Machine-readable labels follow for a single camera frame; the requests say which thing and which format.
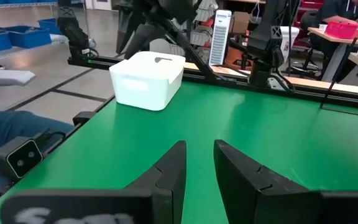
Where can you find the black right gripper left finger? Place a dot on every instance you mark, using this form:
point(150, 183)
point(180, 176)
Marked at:
point(166, 193)

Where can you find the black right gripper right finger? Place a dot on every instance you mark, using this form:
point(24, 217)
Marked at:
point(244, 193)

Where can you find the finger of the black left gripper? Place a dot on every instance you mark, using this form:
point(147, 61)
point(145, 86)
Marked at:
point(146, 39)
point(129, 28)

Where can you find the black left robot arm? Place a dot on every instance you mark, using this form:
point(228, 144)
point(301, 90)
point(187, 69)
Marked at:
point(266, 40)

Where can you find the white tower fan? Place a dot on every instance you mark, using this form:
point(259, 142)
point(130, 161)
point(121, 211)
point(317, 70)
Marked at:
point(220, 37)

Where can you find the brown cardboard box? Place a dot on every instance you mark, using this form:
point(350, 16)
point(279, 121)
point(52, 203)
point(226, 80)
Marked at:
point(241, 21)

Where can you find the orange shop vacuum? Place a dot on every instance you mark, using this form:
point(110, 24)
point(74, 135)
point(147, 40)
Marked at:
point(235, 59)

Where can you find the white trash bin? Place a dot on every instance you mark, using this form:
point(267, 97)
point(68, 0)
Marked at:
point(293, 40)

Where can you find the wooden table side board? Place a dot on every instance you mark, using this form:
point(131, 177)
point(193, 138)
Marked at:
point(322, 84)

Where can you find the white side table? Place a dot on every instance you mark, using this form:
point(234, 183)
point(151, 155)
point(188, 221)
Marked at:
point(5, 77)

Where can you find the person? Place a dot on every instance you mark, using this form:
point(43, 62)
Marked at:
point(337, 9)
point(11, 127)

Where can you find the wooden office desk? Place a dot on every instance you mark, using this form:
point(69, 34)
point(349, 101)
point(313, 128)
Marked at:
point(334, 43)

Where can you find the red plastic tray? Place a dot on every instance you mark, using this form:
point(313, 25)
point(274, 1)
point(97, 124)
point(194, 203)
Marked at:
point(342, 29)

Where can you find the black diagonal frame strut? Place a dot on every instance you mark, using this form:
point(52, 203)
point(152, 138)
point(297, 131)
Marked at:
point(191, 51)

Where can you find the black aluminium table frame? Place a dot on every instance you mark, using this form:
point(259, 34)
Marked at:
point(309, 94)

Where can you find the black depth camera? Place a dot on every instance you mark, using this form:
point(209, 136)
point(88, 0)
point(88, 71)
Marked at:
point(19, 158)

